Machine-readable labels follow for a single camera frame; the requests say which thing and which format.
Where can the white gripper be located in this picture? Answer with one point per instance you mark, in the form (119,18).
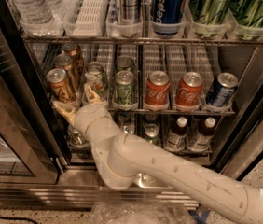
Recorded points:
(89,116)

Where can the orange soda can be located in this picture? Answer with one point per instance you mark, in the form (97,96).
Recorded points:
(60,85)
(74,50)
(67,63)

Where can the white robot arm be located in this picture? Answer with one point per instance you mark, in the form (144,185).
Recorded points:
(120,157)

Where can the white green patterned can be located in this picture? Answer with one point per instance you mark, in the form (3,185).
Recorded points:
(97,79)

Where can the silver green can bottom shelf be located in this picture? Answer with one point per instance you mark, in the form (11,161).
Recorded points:
(76,139)

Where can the front green soda can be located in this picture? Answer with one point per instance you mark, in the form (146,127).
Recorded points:
(124,87)

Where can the green soda can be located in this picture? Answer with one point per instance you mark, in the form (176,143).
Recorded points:
(124,63)
(124,87)

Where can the rear green soda can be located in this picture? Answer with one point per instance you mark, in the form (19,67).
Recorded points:
(124,63)

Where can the glass fridge door left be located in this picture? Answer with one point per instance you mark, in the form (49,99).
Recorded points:
(27,146)

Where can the left red Coca-Cola can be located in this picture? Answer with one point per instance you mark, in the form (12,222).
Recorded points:
(157,88)

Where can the red coca-cola can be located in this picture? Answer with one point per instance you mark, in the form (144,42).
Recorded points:
(189,89)
(157,88)

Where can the right red Coca-Cola can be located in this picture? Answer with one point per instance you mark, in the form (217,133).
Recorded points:
(189,89)

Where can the stainless steel fridge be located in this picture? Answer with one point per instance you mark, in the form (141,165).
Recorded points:
(79,185)

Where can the plaid tall can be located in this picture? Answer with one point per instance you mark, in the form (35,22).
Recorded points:
(129,11)

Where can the large blue Pepsi can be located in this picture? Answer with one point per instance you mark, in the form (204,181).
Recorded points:
(166,16)

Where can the blue Pepsi can middle shelf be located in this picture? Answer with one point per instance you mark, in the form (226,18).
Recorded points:
(222,89)

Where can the left green tall can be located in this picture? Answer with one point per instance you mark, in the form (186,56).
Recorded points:
(209,16)

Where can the steel fridge door right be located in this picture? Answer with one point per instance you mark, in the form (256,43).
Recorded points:
(249,155)

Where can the left brown bottle white cap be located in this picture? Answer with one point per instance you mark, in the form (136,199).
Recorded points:
(176,140)

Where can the brown bottle white cap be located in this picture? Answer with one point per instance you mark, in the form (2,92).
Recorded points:
(176,140)
(202,135)

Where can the clear water bottle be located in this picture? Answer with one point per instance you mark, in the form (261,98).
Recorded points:
(34,11)

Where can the right brown bottle white cap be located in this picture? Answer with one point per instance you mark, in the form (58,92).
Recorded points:
(202,135)

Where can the blue tape piece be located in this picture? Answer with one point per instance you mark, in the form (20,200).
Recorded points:
(201,214)

